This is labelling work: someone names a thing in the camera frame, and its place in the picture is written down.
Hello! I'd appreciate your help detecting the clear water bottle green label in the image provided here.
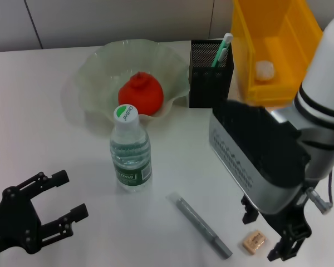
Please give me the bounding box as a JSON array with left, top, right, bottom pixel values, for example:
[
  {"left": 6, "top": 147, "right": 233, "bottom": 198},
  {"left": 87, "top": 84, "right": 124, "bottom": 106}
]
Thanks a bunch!
[{"left": 110, "top": 104, "right": 152, "bottom": 195}]

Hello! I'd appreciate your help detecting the mint green pen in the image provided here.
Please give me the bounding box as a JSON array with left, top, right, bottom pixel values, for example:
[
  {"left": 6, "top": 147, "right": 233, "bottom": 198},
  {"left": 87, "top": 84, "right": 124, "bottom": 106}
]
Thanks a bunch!
[{"left": 210, "top": 32, "right": 234, "bottom": 68}]

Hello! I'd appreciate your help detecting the black mesh pen holder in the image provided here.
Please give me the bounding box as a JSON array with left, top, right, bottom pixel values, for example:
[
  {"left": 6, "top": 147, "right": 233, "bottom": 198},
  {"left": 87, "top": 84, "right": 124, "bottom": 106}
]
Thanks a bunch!
[{"left": 188, "top": 39, "right": 235, "bottom": 108}]

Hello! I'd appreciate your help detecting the red-orange knobbed orange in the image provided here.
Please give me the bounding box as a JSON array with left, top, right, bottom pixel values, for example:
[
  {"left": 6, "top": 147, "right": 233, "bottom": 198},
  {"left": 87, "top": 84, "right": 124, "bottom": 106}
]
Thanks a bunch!
[{"left": 117, "top": 71, "right": 164, "bottom": 117}]

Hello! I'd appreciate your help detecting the white paper ball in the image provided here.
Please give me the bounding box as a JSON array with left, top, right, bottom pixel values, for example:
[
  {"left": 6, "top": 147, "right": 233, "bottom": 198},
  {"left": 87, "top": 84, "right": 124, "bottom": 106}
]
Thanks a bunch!
[{"left": 254, "top": 60, "right": 276, "bottom": 82}]

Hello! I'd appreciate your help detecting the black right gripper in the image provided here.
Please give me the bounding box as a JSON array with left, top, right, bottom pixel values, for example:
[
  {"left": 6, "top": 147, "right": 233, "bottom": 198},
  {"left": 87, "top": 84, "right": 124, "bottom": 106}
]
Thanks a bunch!
[{"left": 240, "top": 191, "right": 313, "bottom": 262}]

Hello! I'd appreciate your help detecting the yellow plastic bin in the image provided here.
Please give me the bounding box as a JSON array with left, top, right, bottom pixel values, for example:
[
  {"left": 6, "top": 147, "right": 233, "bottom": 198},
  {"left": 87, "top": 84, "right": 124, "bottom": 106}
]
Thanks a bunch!
[{"left": 229, "top": 0, "right": 324, "bottom": 108}]

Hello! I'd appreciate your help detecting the grey marker pen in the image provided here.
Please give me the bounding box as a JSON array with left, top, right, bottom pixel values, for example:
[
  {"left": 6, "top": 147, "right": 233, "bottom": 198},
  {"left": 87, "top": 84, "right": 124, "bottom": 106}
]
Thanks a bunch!
[{"left": 166, "top": 191, "right": 233, "bottom": 260}]

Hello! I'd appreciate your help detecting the small tan eraser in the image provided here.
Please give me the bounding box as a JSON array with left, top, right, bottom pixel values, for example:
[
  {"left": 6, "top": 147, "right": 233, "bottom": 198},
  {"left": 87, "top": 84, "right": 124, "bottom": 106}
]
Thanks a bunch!
[{"left": 242, "top": 229, "right": 269, "bottom": 254}]

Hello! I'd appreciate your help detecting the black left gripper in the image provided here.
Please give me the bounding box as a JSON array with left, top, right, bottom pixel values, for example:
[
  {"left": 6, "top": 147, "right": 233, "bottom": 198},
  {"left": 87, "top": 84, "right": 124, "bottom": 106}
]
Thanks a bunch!
[{"left": 0, "top": 169, "right": 89, "bottom": 255}]

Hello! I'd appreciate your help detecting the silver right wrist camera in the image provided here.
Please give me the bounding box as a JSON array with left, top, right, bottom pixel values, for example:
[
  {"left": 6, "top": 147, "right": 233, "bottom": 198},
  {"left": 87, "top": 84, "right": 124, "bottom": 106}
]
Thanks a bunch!
[{"left": 208, "top": 98, "right": 312, "bottom": 215}]

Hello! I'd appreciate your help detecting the wavy green glass fruit plate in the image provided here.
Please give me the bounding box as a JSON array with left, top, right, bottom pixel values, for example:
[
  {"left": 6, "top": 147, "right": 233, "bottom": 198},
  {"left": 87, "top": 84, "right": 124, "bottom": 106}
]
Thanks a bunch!
[{"left": 61, "top": 38, "right": 190, "bottom": 133}]

